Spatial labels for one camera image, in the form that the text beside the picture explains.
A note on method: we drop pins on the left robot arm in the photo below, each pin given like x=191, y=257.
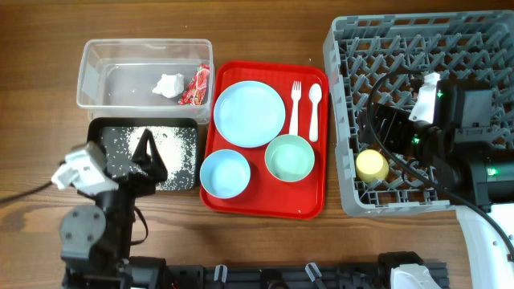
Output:
x=96, y=239

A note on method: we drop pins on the red ketchup packet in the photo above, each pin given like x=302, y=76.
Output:
x=196, y=89

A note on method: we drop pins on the mint green bowl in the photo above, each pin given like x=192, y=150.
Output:
x=289, y=158

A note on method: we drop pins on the light blue plate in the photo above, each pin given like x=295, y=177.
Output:
x=249, y=114

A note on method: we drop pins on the white napkin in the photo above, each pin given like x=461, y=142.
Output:
x=170, y=86

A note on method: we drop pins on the yellow plastic cup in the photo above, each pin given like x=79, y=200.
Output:
x=371, y=166

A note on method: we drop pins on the black plastic tray bin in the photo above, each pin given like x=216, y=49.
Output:
x=97, y=124

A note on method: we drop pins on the rice and food scraps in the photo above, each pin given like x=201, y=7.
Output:
x=177, y=148

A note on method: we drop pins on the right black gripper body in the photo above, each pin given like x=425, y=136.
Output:
x=395, y=131

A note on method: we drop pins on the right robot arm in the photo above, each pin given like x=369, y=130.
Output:
x=452, y=152

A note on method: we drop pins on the grey dishwasher rack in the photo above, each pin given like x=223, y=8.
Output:
x=359, y=50

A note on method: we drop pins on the clear plastic bin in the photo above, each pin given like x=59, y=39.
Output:
x=117, y=77

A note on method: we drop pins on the white plastic fork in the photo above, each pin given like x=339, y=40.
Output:
x=296, y=96

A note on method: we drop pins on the light blue bowl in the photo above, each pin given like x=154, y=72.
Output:
x=225, y=174

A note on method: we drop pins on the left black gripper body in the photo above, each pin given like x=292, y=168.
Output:
x=132, y=185

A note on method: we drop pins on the white plastic spoon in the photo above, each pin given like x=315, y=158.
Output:
x=315, y=95

